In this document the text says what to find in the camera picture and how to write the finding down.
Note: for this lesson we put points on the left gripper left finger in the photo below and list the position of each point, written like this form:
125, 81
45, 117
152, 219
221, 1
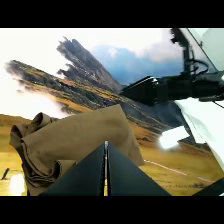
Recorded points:
86, 176

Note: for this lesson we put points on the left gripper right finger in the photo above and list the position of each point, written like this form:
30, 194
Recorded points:
130, 176

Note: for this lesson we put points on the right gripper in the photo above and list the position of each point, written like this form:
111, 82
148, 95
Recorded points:
175, 88

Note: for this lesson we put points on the brown T-shirt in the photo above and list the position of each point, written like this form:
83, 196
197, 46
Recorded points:
80, 136

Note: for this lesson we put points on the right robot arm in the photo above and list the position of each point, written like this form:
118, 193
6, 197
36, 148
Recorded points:
208, 88

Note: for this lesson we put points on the white garment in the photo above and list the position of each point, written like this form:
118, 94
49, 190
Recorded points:
206, 123

